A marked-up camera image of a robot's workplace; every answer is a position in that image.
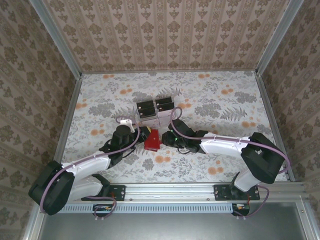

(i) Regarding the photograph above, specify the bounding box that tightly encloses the red leather card holder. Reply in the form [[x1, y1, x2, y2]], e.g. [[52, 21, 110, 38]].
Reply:
[[144, 128, 162, 152]]

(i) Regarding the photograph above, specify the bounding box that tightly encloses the clear acrylic card stand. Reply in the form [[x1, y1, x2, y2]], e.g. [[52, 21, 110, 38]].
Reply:
[[135, 95, 181, 129]]

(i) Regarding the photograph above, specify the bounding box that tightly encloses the grey metal panel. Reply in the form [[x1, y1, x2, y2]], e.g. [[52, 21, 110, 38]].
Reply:
[[24, 202, 316, 240]]

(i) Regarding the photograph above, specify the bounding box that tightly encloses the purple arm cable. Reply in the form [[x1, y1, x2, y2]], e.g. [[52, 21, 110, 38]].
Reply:
[[39, 115, 141, 216], [169, 106, 292, 176]]

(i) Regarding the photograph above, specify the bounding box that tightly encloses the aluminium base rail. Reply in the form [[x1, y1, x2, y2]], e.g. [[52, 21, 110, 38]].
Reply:
[[107, 181, 307, 203]]

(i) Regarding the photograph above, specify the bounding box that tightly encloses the aluminium side rail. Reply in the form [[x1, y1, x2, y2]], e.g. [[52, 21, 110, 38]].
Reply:
[[49, 73, 83, 176], [254, 71, 296, 182]]

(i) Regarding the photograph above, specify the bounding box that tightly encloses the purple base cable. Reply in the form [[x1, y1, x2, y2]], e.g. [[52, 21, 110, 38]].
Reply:
[[81, 193, 118, 222], [234, 184, 270, 220]]

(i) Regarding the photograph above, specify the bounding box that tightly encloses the grey slotted cable duct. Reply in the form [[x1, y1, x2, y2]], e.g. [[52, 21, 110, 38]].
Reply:
[[59, 201, 237, 214]]

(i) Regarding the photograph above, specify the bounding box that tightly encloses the aluminium frame post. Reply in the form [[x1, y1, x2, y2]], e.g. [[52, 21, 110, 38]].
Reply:
[[28, 0, 83, 79], [254, 0, 305, 75]]

